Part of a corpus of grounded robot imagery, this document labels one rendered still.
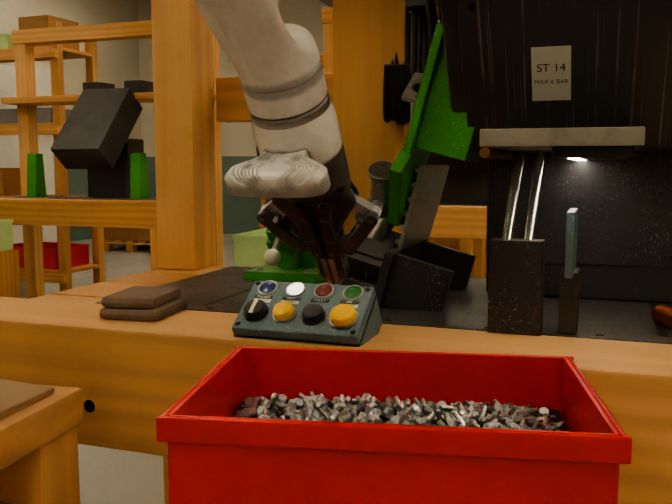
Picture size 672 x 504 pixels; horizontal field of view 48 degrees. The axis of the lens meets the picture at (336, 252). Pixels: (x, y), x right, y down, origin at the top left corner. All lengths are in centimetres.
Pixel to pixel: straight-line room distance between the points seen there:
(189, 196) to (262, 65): 97
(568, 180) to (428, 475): 69
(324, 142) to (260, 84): 8
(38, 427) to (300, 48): 46
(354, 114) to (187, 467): 97
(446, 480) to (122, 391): 52
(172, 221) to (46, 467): 82
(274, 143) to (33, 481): 44
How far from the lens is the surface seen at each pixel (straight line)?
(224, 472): 55
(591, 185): 114
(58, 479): 89
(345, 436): 52
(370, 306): 84
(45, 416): 84
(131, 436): 97
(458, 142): 101
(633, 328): 97
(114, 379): 96
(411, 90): 109
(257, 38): 60
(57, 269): 653
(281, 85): 62
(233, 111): 162
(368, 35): 143
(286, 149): 65
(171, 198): 159
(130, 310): 98
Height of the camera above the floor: 109
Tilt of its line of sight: 6 degrees down
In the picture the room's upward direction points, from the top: straight up
